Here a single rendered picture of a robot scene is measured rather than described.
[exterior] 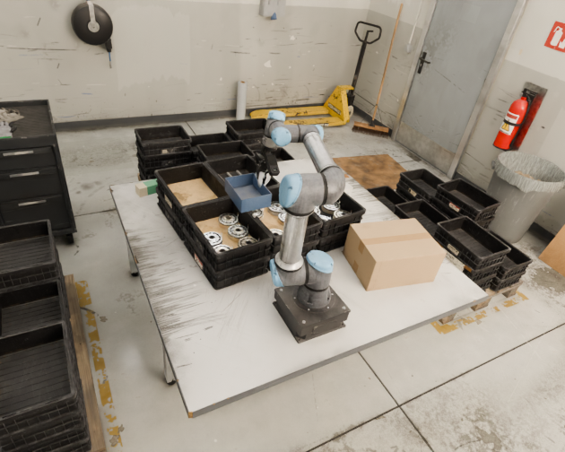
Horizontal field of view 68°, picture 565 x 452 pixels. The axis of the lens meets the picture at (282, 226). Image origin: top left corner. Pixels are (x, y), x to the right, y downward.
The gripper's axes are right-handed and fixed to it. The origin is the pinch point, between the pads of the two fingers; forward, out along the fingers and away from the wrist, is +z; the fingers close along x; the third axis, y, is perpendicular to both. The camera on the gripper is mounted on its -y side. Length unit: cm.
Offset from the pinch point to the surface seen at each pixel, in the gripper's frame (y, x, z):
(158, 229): 35, 37, 47
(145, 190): 69, 37, 43
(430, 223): 25, -169, 51
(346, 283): -36, -41, 37
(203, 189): 47, 10, 30
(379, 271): -44, -49, 22
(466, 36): 173, -291, -69
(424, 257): -48, -72, 14
